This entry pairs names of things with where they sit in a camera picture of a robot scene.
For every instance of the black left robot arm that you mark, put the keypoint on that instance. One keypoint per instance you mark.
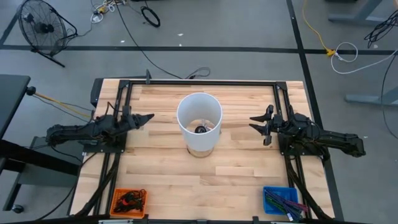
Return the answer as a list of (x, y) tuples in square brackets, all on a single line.
[(77, 132)]

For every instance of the black clamp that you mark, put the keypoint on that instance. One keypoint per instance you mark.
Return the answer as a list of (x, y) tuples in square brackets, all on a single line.
[(148, 76)]

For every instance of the grey desk foot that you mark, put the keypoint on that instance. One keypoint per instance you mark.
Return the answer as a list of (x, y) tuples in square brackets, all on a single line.
[(370, 99)]

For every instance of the black floor fan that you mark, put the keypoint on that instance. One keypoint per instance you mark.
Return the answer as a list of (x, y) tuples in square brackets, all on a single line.
[(42, 28)]

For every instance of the grey desk leg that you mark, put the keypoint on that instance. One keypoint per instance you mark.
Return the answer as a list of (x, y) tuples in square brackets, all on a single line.
[(357, 17)]

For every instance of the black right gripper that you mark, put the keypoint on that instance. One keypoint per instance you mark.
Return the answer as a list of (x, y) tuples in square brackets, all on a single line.
[(275, 124)]

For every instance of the black desk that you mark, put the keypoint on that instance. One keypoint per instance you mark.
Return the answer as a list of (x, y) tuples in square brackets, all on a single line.
[(12, 99)]

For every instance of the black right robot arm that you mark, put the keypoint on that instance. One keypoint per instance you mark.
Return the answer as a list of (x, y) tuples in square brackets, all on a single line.
[(326, 138)]

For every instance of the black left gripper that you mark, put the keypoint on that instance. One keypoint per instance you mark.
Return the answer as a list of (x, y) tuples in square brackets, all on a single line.
[(129, 121)]

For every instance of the orange plastic bin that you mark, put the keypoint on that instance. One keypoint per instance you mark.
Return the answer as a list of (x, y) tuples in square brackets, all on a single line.
[(116, 193)]

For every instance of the black caster wheel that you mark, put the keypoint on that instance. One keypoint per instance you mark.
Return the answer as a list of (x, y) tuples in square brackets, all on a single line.
[(18, 208)]

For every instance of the blue plastic bin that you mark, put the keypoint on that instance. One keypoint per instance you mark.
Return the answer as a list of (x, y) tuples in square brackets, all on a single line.
[(290, 193)]

